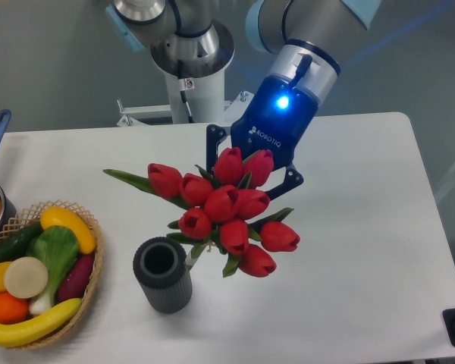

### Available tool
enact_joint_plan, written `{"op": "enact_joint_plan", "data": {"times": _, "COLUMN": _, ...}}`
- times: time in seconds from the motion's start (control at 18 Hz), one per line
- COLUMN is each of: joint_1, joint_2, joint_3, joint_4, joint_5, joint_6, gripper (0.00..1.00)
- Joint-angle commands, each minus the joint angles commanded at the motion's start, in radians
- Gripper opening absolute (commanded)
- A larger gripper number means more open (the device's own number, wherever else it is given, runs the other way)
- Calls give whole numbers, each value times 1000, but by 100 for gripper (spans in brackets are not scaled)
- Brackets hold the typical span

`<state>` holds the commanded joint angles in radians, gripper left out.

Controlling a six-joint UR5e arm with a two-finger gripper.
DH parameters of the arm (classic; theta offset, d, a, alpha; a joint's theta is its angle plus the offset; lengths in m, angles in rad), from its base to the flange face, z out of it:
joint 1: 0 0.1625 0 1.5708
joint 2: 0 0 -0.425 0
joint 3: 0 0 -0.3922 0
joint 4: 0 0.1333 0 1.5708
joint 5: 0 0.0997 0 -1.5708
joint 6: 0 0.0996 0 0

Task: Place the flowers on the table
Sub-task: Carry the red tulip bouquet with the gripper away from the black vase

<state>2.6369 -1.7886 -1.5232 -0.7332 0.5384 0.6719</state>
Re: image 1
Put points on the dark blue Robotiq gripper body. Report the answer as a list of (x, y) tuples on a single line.
[(275, 120)]

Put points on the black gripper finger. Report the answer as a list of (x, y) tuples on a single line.
[(215, 134), (292, 179)]

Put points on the red tulip bouquet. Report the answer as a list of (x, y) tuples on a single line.
[(223, 208)]

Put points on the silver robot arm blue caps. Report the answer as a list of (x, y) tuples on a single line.
[(310, 41)]

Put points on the grey ribbed vase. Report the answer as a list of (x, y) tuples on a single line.
[(159, 267)]

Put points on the green bok choy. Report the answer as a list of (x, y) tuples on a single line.
[(57, 248)]

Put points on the woven wicker basket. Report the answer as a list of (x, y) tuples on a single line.
[(31, 215)]

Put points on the purple sweet potato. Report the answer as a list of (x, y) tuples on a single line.
[(74, 285)]

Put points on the green cucumber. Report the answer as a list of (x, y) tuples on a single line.
[(16, 245)]

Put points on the beige round radish slice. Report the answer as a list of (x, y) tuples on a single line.
[(26, 277)]

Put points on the orange fruit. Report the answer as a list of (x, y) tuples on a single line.
[(12, 309)]

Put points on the yellow banana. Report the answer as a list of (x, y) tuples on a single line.
[(23, 333)]

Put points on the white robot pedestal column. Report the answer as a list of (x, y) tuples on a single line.
[(197, 98)]

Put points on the white metal base frame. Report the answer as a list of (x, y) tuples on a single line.
[(162, 114)]

